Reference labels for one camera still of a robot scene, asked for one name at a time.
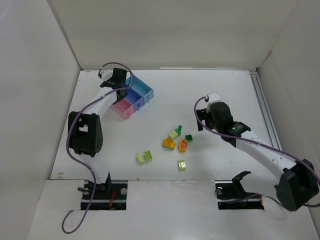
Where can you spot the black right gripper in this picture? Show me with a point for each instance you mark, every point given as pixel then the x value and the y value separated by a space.
pixel 202 116

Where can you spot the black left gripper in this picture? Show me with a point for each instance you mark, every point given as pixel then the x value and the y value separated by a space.
pixel 113 83

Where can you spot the dark green square lego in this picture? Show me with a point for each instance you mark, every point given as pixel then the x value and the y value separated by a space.
pixel 189 138

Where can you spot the metallic gold lego brick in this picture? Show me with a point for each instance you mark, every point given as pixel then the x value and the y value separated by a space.
pixel 181 165

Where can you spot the light green rectangular lego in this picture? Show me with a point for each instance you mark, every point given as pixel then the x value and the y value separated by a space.
pixel 148 156

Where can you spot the light green rounded lego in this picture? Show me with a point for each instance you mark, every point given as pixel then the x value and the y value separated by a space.
pixel 140 158

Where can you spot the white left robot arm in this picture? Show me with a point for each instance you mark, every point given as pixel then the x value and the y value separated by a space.
pixel 85 135

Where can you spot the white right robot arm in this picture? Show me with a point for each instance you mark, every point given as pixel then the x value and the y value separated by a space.
pixel 297 180

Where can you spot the light blue drawer bin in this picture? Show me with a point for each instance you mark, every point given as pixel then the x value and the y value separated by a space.
pixel 139 87

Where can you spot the dark green curved lego piece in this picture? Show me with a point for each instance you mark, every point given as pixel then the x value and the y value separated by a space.
pixel 179 128

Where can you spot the light green and green lego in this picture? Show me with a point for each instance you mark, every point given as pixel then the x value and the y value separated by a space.
pixel 174 134

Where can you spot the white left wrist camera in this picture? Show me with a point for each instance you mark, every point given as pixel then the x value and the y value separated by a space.
pixel 105 74

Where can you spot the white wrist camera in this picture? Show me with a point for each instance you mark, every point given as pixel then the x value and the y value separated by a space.
pixel 212 97
pixel 105 74

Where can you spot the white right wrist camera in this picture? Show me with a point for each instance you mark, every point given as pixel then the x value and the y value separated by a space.
pixel 212 97

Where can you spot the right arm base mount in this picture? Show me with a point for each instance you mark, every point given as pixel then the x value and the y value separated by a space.
pixel 231 195

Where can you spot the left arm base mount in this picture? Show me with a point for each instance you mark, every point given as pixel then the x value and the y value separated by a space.
pixel 110 195

